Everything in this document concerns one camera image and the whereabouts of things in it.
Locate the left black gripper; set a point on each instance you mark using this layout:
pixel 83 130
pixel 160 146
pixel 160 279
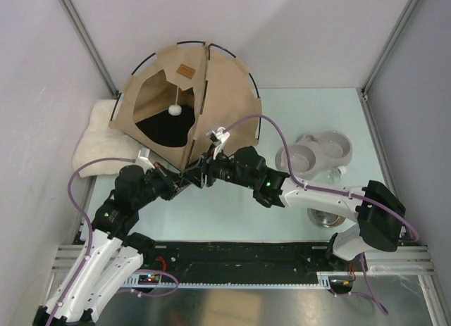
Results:
pixel 173 183

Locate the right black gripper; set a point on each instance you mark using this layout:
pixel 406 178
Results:
pixel 208 166

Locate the beige pet tent fabric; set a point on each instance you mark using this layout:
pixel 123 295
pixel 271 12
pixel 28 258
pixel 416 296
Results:
pixel 197 100

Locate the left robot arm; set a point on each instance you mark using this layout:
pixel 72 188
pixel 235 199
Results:
pixel 111 253

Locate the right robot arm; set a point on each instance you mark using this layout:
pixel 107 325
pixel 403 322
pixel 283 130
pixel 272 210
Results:
pixel 376 212

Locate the grey double pet feeder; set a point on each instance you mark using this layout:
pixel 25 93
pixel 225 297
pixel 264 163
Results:
pixel 316 152

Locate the stainless steel pet bowl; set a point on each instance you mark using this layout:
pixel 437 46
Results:
pixel 324 219

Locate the white pompom toy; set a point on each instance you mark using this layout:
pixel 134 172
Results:
pixel 174 110

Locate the white fluffy cushion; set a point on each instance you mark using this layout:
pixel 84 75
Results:
pixel 100 141

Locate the clear plastic water bottle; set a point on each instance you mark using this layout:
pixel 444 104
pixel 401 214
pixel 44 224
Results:
pixel 334 175

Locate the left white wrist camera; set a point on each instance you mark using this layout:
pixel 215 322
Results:
pixel 143 160

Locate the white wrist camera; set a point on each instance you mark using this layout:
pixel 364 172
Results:
pixel 218 137
pixel 143 160

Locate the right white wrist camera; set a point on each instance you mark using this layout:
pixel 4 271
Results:
pixel 218 137

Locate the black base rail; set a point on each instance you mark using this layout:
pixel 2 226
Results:
pixel 227 258

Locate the white slotted cable duct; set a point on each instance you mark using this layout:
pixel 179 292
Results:
pixel 152 280

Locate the left aluminium frame post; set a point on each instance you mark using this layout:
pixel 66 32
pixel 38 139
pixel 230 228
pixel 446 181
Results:
pixel 76 21

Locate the aluminium frame post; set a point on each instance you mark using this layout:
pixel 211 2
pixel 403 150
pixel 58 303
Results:
pixel 394 37
pixel 76 21

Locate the right aluminium frame post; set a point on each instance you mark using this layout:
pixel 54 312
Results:
pixel 394 37

